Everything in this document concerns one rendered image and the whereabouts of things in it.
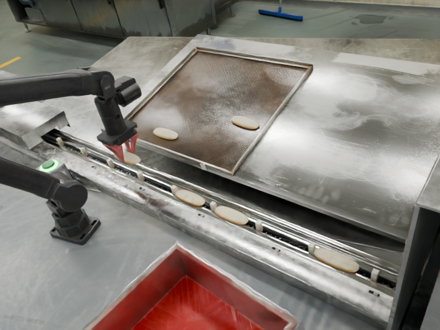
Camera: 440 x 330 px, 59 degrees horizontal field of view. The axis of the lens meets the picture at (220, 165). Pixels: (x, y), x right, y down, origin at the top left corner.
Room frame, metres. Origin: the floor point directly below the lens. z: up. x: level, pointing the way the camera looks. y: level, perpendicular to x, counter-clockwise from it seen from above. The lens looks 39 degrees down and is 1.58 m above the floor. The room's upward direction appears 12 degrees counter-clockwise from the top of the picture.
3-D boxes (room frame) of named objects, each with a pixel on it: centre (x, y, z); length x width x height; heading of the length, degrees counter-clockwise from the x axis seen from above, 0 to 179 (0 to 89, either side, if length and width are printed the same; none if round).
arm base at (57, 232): (0.79, 0.43, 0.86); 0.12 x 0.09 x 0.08; 60
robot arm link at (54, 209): (0.81, 0.42, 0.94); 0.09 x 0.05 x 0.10; 133
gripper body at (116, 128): (0.95, 0.26, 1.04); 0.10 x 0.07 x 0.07; 137
